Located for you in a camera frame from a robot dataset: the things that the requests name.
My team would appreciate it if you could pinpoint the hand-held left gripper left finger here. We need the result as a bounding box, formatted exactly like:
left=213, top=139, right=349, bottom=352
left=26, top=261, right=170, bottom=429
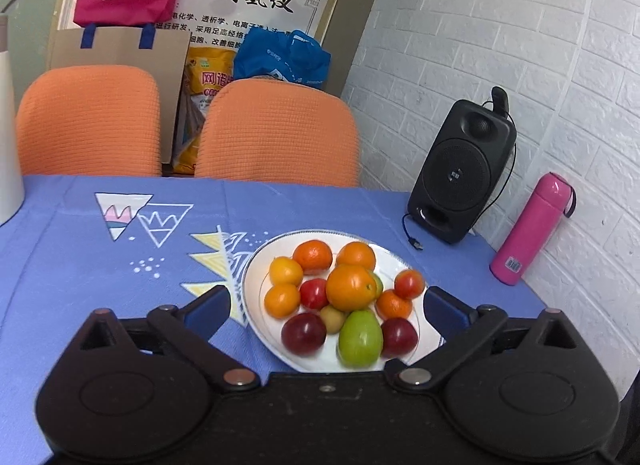
left=75, top=285, right=261, bottom=393

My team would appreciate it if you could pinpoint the white thermos jug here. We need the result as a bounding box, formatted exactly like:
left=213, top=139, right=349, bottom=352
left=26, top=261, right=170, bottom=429
left=0, top=15, right=26, bottom=226

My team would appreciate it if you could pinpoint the red-orange nectarine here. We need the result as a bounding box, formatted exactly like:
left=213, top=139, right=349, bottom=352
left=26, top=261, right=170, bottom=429
left=394, top=269, right=426, bottom=300

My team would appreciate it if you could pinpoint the brown paper bag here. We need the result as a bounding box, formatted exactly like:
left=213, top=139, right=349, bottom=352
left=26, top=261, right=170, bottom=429
left=46, top=22, right=191, bottom=166

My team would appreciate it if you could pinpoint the yellow food packet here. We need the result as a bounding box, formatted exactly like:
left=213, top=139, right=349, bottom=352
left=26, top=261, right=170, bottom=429
left=171, top=47, right=237, bottom=176

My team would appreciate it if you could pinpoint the white plate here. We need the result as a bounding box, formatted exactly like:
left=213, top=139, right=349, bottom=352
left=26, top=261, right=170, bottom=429
left=241, top=230, right=448, bottom=373

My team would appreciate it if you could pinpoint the white wall poster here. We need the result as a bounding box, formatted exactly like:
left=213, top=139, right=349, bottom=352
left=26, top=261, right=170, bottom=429
left=155, top=0, right=333, bottom=53

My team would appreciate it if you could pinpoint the small orange mandarin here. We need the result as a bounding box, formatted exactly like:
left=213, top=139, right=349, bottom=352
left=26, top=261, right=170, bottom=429
left=263, top=283, right=301, bottom=319
left=292, top=240, right=334, bottom=275
left=375, top=289, right=414, bottom=321

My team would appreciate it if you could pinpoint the tan longan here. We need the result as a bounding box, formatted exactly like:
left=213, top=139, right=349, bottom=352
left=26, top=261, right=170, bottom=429
left=320, top=306, right=349, bottom=335

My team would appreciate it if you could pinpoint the black speaker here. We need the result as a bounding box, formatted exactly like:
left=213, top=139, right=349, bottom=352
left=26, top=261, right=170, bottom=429
left=407, top=99, right=518, bottom=245

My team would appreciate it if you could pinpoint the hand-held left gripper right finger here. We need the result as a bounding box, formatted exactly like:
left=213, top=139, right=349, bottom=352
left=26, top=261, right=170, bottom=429
left=395, top=286, right=591, bottom=393

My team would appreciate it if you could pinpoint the large orange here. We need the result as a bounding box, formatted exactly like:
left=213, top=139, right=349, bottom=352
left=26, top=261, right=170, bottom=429
left=325, top=264, right=378, bottom=312

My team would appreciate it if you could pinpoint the orange chair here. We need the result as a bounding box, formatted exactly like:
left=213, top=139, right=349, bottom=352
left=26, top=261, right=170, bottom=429
left=15, top=66, right=163, bottom=176
left=194, top=79, right=362, bottom=189

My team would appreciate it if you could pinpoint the blue patterned tablecloth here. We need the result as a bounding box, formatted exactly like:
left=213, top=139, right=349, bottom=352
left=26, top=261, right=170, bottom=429
left=0, top=175, right=551, bottom=465

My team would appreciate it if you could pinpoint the pink thermos bottle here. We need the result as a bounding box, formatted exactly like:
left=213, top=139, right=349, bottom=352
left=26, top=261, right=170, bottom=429
left=489, top=172, right=577, bottom=287

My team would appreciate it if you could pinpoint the blue plastic bag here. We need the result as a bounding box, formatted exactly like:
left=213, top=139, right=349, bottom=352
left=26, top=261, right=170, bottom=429
left=233, top=27, right=332, bottom=92

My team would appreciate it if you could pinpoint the black microphone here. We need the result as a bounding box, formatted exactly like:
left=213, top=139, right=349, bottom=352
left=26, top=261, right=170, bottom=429
left=482, top=86, right=511, bottom=118

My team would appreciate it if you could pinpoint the medium orange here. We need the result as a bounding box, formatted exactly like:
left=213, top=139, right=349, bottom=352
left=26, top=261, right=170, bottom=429
left=336, top=241, right=377, bottom=271

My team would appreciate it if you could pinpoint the small yellow-orange mandarin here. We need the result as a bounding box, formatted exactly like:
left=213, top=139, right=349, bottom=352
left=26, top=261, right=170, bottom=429
left=269, top=256, right=305, bottom=287

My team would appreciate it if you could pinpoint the dark red plum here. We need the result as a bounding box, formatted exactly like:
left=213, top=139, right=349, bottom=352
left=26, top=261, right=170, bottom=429
left=281, top=313, right=327, bottom=357
left=381, top=317, right=419, bottom=358

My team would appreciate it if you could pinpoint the small bright red plum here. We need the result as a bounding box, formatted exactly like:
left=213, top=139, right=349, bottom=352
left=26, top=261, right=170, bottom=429
left=299, top=278, right=329, bottom=310

